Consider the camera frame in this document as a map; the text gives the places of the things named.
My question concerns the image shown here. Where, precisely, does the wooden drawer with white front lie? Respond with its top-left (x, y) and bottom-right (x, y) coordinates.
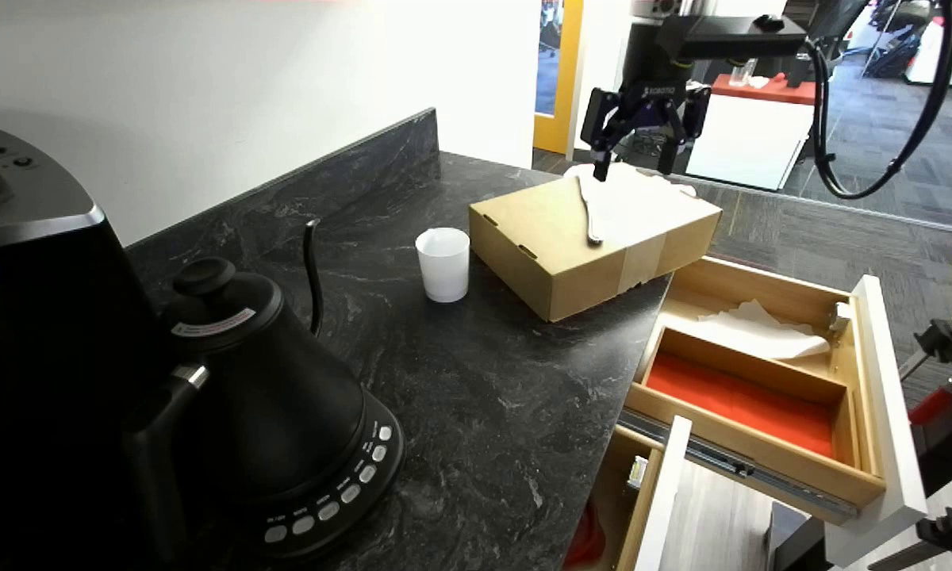
top-left (622, 252), bottom-right (934, 571)

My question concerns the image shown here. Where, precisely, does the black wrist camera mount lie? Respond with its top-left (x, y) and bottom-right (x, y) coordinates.
top-left (658, 11), bottom-right (812, 63)

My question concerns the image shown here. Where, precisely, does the black coffee machine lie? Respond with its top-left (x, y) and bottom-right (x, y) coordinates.
top-left (0, 118), bottom-right (188, 571)

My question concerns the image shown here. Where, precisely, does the low drawer with white front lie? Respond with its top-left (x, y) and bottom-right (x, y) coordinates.
top-left (563, 411), bottom-right (777, 571)

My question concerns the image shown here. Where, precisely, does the white plastic cup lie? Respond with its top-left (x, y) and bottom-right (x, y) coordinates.
top-left (412, 225), bottom-right (473, 306)

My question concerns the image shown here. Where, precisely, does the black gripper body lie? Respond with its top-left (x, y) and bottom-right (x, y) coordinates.
top-left (582, 86), bottom-right (715, 147)

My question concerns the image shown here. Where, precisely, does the yellow door frame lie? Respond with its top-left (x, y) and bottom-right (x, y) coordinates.
top-left (529, 0), bottom-right (590, 161)

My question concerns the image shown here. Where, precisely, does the brown cardboard box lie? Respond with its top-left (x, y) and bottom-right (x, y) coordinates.
top-left (467, 168), bottom-right (723, 328)

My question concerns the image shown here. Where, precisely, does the black gooseneck kettle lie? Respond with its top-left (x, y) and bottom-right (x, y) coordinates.
top-left (124, 220), bottom-right (372, 566)

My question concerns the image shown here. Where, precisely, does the white paper towel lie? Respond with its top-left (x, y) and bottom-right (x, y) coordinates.
top-left (563, 157), bottom-right (704, 252)

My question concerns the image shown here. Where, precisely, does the white cabinet with red top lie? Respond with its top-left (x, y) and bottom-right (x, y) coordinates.
top-left (685, 70), bottom-right (827, 194)

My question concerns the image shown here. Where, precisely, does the red object in low drawer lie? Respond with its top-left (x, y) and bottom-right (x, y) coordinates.
top-left (563, 503), bottom-right (610, 571)

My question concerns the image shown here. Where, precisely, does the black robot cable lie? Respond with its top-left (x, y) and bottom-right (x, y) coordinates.
top-left (802, 0), bottom-right (952, 204)

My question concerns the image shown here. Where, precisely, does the black kettle base with buttons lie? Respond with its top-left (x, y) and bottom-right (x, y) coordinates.
top-left (244, 389), bottom-right (406, 565)

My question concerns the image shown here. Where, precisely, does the crumpled white paper sheet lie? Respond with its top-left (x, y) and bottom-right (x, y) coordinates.
top-left (685, 299), bottom-right (834, 369)

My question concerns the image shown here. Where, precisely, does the silver table knife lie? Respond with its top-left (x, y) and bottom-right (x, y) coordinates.
top-left (570, 170), bottom-right (606, 251)

